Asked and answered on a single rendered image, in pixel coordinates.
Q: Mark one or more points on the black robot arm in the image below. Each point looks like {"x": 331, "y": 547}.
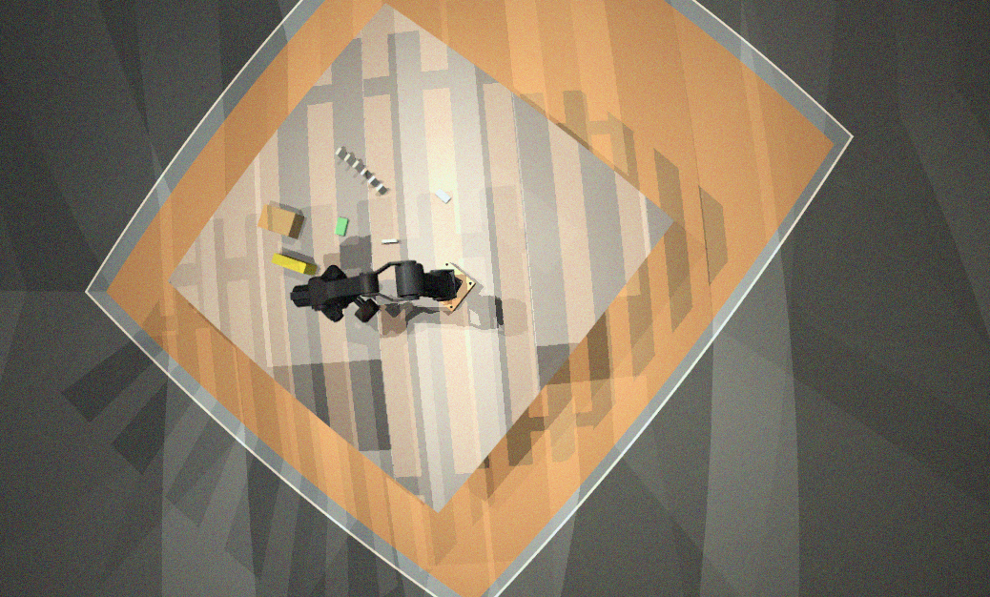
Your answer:
{"x": 323, "y": 293}

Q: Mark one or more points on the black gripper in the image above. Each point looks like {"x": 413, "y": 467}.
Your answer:
{"x": 367, "y": 309}

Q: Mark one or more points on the light green rectangular block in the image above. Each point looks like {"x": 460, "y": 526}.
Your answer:
{"x": 341, "y": 226}

